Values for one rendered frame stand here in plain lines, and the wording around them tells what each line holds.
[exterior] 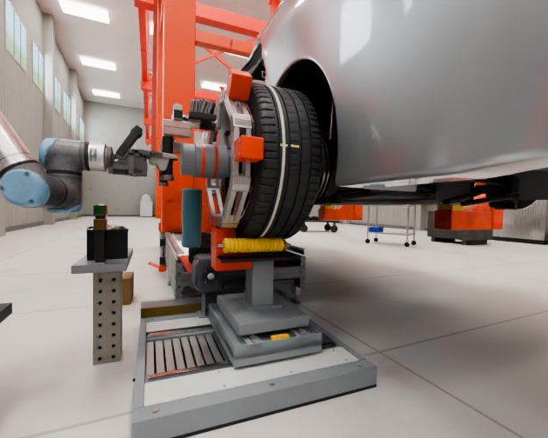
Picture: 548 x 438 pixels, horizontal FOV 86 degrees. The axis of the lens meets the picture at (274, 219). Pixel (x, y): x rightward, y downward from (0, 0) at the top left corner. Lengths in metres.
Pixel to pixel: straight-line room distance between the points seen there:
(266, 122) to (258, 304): 0.76
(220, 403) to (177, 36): 1.70
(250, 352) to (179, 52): 1.52
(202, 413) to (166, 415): 0.10
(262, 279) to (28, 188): 0.86
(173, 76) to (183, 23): 0.29
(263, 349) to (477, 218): 2.37
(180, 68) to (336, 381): 1.64
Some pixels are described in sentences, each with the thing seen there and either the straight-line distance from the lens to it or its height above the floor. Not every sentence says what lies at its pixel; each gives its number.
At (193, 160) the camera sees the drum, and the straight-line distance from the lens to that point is 1.21.
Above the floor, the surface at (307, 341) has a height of 0.14.
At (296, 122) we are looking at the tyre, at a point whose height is 0.96.
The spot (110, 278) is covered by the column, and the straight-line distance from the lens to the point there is 1.42.
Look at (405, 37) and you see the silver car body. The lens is 0.92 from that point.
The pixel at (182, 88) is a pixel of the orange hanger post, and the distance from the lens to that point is 1.80.
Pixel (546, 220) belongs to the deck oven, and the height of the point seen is 0.55.
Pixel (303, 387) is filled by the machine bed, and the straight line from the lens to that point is 1.14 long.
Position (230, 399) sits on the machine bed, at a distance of 1.06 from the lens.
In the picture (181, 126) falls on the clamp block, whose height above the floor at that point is 0.93.
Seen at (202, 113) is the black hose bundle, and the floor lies 0.98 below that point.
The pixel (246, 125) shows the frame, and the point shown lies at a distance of 1.06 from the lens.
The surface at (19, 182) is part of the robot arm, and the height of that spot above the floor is 0.71.
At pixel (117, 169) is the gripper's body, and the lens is 1.07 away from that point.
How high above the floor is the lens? 0.66
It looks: 2 degrees down
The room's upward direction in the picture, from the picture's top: 1 degrees clockwise
